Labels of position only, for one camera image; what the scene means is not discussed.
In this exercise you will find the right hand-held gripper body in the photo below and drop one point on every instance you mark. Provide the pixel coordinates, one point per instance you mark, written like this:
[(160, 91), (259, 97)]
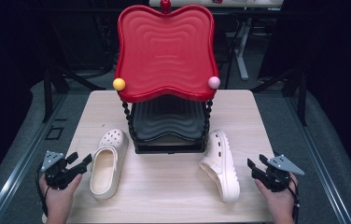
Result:
[(277, 177)]

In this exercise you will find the person's right hand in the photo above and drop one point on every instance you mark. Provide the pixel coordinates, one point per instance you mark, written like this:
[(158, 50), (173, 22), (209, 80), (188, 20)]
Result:
[(281, 205)]

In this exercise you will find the white desk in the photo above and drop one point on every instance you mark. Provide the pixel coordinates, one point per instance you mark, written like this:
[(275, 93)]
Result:
[(242, 46)]

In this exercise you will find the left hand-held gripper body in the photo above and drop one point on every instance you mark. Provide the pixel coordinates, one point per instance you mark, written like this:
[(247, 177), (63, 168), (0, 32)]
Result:
[(53, 174)]

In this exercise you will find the red and black shoe rack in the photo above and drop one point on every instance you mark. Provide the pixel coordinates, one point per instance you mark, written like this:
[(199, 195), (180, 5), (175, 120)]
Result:
[(164, 46)]

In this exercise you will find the person's left hand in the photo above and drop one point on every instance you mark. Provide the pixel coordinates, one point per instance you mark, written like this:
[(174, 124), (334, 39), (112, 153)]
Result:
[(58, 202)]

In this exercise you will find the black metal stand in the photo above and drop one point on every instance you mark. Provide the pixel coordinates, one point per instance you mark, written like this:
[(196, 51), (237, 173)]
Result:
[(301, 99), (47, 93)]

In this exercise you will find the grey metal floor rail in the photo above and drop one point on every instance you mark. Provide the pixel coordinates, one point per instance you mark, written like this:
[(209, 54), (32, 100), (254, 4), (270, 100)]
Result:
[(18, 174), (323, 174)]

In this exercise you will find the cream clog shoe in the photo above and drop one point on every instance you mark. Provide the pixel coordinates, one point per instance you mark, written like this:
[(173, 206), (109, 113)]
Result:
[(223, 168), (108, 168)]

